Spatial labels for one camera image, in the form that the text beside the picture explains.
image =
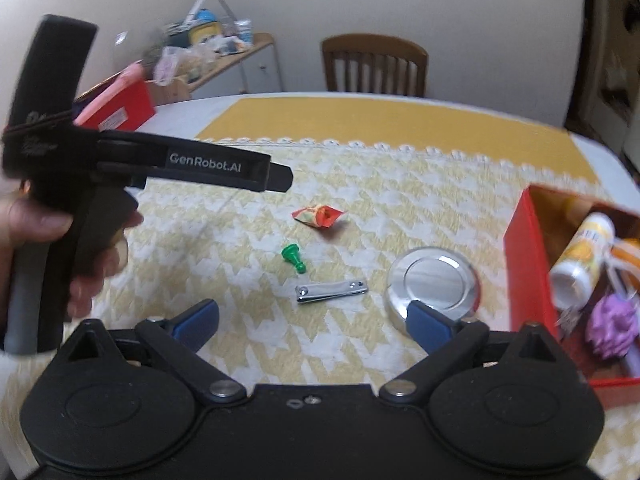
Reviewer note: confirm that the person's left hand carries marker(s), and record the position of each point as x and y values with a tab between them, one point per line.
35	220

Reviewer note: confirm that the white round sunglasses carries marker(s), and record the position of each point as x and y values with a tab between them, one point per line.
617	277

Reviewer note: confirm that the red storage box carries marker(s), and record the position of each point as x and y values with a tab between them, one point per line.
530	270

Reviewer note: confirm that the white wooden side cabinet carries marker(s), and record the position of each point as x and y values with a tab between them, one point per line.
250	70

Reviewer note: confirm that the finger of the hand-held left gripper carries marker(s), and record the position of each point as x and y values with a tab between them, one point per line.
281	177

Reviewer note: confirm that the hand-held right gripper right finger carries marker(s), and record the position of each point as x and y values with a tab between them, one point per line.
425	322

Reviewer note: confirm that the white yellow bottle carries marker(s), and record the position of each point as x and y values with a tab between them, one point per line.
580	260

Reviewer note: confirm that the wooden chair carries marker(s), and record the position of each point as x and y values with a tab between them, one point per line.
375	65

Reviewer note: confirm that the white blue packet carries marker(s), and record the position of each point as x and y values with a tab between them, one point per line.
244	31

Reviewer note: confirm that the purple blue toy figure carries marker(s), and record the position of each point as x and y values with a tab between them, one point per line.
612	325

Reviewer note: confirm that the wooden box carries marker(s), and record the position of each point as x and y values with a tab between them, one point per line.
170	90

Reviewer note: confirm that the clear plastic bags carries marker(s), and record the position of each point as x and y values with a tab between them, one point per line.
180	62

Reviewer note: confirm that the silver nail clipper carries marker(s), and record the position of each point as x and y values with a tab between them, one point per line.
330	292

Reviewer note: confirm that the green pawn piece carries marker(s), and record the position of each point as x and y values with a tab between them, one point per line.
292	257

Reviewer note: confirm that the yellow houndstooth tablecloth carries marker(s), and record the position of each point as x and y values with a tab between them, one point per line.
225	260

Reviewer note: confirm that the red snack packet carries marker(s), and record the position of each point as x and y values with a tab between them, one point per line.
320	216

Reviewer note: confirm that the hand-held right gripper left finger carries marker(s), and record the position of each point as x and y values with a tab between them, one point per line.
200	317

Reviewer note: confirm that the red cardboard box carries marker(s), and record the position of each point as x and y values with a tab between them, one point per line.
127	107

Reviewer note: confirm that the round silver metal tin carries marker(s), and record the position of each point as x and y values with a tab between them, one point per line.
432	280

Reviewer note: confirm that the blue yellow container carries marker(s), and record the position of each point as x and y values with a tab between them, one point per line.
205	30

